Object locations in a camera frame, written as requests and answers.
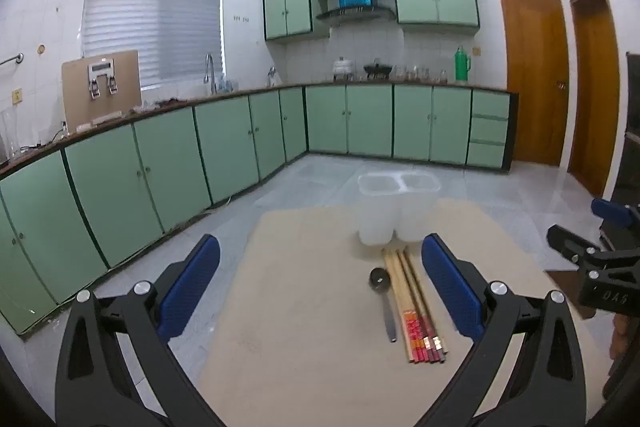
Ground translucent plastic utensil holder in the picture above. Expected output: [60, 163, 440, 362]
[357, 173, 441, 247]

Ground bundle of wooden chopsticks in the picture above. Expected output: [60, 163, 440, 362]
[381, 248, 447, 364]

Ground wooden door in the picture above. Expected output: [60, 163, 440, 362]
[498, 0, 571, 166]
[567, 0, 621, 198]

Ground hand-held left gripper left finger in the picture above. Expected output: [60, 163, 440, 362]
[55, 234, 223, 427]

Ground metal kitchen faucet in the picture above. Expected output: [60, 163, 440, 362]
[202, 53, 219, 96]

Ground black wok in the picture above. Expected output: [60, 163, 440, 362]
[363, 61, 393, 80]

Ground row of glass jars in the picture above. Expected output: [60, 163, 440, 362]
[395, 66, 451, 84]

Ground cardboard board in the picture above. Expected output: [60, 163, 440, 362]
[61, 50, 142, 132]

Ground silver bracket device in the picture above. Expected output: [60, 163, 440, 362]
[87, 63, 120, 98]

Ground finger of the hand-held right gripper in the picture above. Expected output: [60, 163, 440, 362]
[546, 224, 601, 265]
[591, 198, 640, 233]

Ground clear glass vase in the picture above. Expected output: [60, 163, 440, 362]
[0, 109, 21, 158]

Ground metal spoon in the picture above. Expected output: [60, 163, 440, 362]
[369, 268, 399, 343]

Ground white window blind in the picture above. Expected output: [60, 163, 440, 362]
[82, 0, 224, 90]

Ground green thermos jug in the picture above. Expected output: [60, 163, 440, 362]
[453, 47, 472, 82]

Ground clutter of small counter things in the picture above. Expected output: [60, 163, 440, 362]
[131, 98, 177, 114]

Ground green base cabinets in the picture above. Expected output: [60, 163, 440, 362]
[0, 84, 520, 338]

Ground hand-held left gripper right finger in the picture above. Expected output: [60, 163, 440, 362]
[421, 233, 588, 427]

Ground range hood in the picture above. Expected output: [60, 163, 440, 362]
[315, 4, 396, 24]

